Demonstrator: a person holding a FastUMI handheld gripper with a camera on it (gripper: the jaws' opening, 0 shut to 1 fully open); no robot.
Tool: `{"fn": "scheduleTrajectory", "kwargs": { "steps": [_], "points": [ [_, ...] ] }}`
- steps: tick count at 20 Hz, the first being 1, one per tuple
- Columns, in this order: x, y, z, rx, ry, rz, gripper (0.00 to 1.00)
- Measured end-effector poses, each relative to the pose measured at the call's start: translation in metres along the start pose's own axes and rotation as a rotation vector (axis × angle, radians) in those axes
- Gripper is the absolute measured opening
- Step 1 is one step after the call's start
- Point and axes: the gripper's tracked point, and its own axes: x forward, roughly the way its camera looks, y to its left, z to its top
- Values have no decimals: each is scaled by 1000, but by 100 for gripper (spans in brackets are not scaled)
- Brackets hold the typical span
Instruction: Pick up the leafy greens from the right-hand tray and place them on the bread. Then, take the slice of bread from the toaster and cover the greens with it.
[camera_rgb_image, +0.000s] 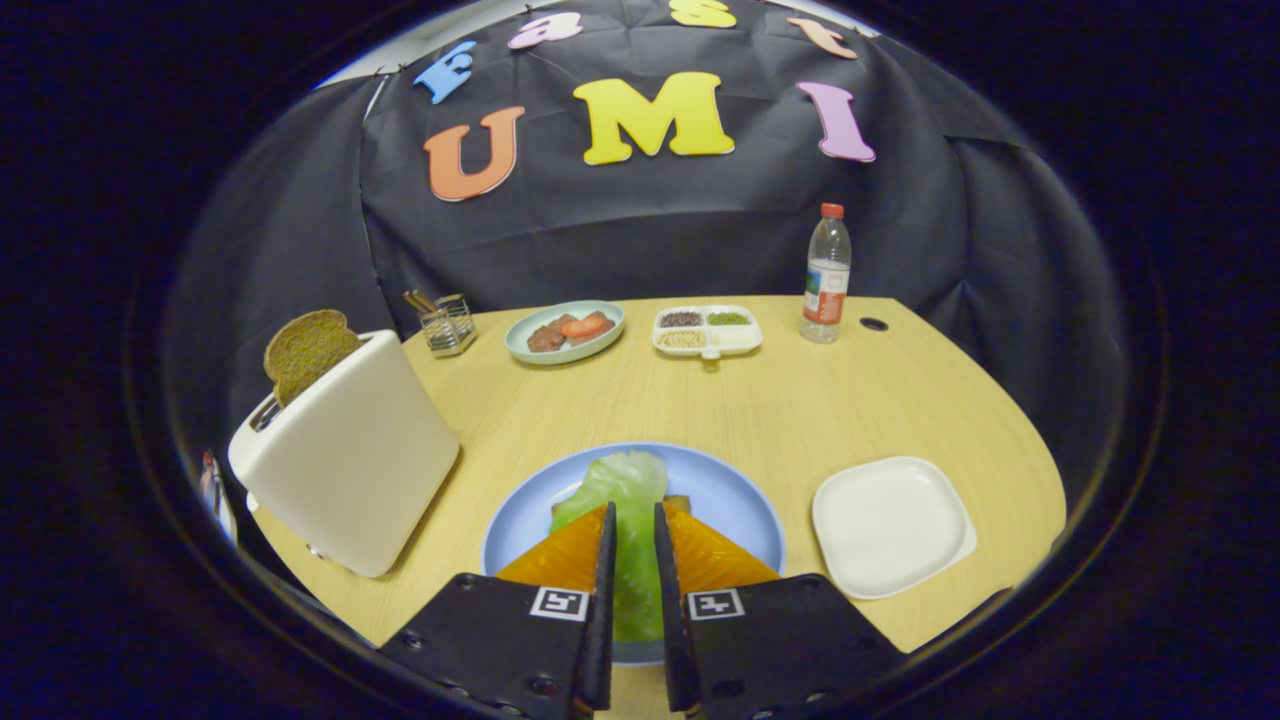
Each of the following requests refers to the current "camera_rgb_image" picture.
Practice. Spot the clear plastic water bottle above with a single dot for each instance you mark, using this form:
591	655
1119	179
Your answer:
826	280

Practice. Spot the brown chopsticks bundle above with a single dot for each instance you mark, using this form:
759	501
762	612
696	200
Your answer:
420	300

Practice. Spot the pile of green beans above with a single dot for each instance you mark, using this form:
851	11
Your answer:
728	318

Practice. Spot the white compartment dish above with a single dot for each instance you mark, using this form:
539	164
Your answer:
738	340

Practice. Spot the pile of dark beans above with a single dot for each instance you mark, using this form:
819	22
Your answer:
681	319

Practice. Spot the green lettuce leaf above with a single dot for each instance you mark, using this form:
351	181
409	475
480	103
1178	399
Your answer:
632	480

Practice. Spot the brown meat slice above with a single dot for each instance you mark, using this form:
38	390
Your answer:
545	339

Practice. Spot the round-topped brown bread slice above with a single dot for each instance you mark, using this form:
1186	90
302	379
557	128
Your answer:
305	350

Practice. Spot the black backdrop cloth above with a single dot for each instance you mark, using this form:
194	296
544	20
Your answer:
650	230

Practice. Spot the round pale green plate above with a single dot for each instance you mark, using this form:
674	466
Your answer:
525	350

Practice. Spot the pile of pale grains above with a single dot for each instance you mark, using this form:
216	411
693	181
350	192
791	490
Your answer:
681	340

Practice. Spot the white square plate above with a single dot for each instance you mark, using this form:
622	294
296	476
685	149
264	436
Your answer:
890	525

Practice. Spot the red and white object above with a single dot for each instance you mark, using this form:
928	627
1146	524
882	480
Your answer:
215	490

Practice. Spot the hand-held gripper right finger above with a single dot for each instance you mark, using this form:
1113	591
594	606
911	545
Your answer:
672	620

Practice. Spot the round blue plate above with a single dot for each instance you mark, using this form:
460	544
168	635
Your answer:
730	500

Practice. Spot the square brown toast slice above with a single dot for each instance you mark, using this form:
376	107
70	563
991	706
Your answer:
680	502

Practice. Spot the red tomato slice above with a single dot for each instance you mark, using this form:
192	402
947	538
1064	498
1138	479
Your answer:
583	325

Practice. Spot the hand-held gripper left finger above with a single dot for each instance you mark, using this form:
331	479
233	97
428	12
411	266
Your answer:
600	620

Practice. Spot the white toaster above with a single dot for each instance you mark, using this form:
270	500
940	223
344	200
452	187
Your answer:
350	470

